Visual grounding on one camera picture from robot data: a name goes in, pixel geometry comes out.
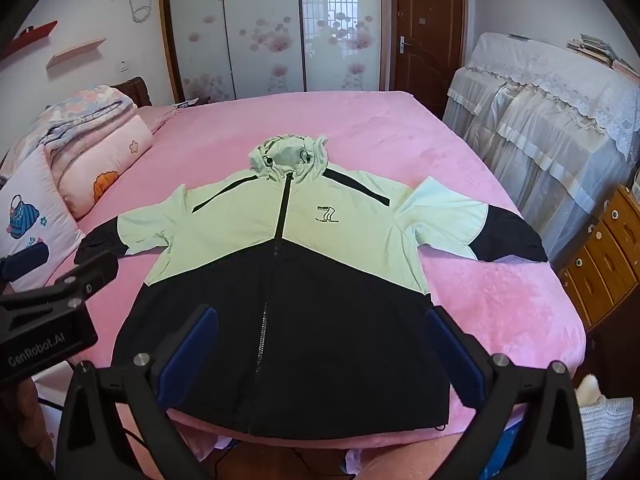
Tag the plain pink flat pillow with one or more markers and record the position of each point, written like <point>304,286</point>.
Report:
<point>157,117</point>

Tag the red wall shelf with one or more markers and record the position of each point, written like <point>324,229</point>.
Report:
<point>35,34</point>

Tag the stack of books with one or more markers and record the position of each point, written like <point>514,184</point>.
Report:
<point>595,50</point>

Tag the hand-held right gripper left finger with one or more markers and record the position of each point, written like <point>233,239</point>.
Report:
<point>190,360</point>

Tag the floral sliding door wardrobe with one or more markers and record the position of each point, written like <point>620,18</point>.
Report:
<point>260,35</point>

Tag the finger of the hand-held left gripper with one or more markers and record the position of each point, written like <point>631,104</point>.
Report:
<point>90,272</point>
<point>25,262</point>

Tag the white knit cloth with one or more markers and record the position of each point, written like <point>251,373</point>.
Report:
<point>605,430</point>

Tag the pink pillow with flower print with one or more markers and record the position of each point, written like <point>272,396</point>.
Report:
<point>100,160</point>

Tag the small dark and white object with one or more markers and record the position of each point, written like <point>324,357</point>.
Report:
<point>184,104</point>

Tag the folded floral quilt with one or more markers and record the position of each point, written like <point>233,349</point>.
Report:
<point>75,115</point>

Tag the green and black hooded jacket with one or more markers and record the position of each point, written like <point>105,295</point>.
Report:
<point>320,310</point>

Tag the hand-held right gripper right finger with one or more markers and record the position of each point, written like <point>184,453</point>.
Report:
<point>452,360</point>

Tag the wooden drawer chest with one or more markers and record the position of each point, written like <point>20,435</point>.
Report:
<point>615,260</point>

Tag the dark wooden headboard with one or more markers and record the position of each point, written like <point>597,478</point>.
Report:
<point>137,92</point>

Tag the pink bed sheet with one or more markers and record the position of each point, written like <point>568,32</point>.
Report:
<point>500,285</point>

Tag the brown wooden door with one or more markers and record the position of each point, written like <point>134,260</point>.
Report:
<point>430,35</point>

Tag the white pillow with bag print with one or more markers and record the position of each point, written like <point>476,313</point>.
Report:
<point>30,195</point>

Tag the pink wall shelf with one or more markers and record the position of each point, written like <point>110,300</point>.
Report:
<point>75,52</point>

